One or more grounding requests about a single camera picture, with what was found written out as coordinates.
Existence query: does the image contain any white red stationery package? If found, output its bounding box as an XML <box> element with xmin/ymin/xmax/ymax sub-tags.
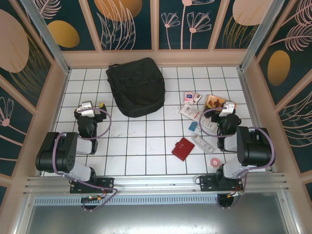
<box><xmin>179</xmin><ymin>103</ymin><xmax>216</xmax><ymax>130</ymax></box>

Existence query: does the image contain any white rectangular box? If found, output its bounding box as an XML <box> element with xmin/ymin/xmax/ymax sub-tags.
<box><xmin>191</xmin><ymin>133</ymin><xmax>216</xmax><ymax>155</ymax></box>

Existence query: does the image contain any black backpack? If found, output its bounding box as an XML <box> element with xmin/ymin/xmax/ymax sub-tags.
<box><xmin>105</xmin><ymin>57</ymin><xmax>166</xmax><ymax>118</ymax></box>

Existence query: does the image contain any red wallet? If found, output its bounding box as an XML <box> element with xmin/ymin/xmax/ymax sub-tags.
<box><xmin>171</xmin><ymin>137</ymin><xmax>195</xmax><ymax>161</ymax></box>

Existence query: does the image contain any grey metal shelf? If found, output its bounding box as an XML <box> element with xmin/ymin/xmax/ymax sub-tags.
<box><xmin>14</xmin><ymin>192</ymin><xmax>301</xmax><ymax>234</ymax></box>

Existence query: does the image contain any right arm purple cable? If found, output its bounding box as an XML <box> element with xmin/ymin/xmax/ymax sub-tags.
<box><xmin>199</xmin><ymin>108</ymin><xmax>276</xmax><ymax>211</ymax></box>

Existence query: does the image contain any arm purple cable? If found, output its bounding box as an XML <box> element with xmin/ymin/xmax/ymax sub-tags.
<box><xmin>54</xmin><ymin>108</ymin><xmax>120</xmax><ymax>213</ymax></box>
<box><xmin>199</xmin><ymin>108</ymin><xmax>276</xmax><ymax>211</ymax></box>

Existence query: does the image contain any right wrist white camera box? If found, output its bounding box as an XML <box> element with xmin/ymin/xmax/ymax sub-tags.
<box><xmin>218</xmin><ymin>100</ymin><xmax>237</xmax><ymax>118</ymax></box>

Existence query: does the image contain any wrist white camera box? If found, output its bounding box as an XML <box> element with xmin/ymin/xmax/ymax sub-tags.
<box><xmin>77</xmin><ymin>101</ymin><xmax>95</xmax><ymax>117</ymax></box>
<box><xmin>218</xmin><ymin>100</ymin><xmax>237</xmax><ymax>118</ymax></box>

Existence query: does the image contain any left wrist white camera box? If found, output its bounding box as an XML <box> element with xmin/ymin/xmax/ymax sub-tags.
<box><xmin>77</xmin><ymin>101</ymin><xmax>95</xmax><ymax>117</ymax></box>

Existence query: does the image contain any aluminium side rail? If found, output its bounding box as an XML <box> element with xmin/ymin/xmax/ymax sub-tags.
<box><xmin>237</xmin><ymin>68</ymin><xmax>276</xmax><ymax>174</ymax></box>

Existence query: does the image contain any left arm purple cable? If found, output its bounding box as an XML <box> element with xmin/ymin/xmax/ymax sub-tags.
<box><xmin>54</xmin><ymin>108</ymin><xmax>120</xmax><ymax>213</ymax></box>

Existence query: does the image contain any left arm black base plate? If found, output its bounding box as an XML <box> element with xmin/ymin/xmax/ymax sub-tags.
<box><xmin>70</xmin><ymin>177</ymin><xmax>115</xmax><ymax>194</ymax></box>

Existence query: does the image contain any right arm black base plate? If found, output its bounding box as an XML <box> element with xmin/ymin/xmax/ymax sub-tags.
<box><xmin>199</xmin><ymin>175</ymin><xmax>244</xmax><ymax>192</ymax></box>

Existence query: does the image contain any aluminium front frame rail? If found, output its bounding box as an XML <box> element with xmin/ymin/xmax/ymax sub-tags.
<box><xmin>23</xmin><ymin>172</ymin><xmax>291</xmax><ymax>195</ymax></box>

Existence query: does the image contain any aluminium corner post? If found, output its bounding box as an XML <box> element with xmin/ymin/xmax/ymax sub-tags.
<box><xmin>20</xmin><ymin>0</ymin><xmax>71</xmax><ymax>74</ymax></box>
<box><xmin>240</xmin><ymin>0</ymin><xmax>285</xmax><ymax>71</ymax></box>

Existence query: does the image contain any slotted grey cable duct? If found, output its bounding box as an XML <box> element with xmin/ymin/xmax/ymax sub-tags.
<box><xmin>34</xmin><ymin>196</ymin><xmax>278</xmax><ymax>206</ymax></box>

